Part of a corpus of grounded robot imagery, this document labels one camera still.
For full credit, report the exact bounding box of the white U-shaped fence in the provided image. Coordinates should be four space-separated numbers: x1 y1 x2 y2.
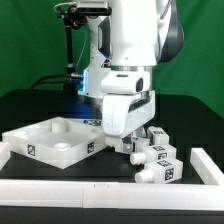
0 148 224 211

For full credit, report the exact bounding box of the white square tabletop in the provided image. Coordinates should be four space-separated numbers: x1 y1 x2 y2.
2 117 106 169

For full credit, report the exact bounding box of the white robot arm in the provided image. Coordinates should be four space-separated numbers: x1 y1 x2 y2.
76 0 184 153

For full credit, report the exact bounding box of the white tag base sheet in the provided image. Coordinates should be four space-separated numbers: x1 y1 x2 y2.
72 119 102 126

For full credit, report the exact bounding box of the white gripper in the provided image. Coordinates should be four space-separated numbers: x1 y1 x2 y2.
102 91 155 154

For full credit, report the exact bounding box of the black cable bundle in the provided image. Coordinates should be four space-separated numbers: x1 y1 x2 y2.
29 73 84 91

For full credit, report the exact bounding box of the black camera on stand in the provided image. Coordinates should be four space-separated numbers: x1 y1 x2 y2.
53 0 113 96

